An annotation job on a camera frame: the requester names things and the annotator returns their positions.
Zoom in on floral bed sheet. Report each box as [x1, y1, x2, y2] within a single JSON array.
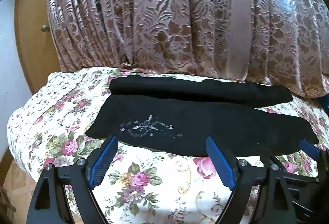
[[7, 67, 329, 224]]

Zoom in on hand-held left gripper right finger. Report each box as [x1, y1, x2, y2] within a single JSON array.
[[205, 136, 297, 224]]

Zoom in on brown floral curtain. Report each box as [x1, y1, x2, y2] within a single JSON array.
[[46, 0, 329, 98]]

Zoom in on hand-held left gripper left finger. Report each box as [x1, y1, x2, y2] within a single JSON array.
[[26, 135, 119, 224]]

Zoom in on black pants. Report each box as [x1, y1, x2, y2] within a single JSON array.
[[85, 77, 319, 158]]

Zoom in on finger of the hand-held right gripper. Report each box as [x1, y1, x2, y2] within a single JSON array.
[[299, 139, 329, 163]]

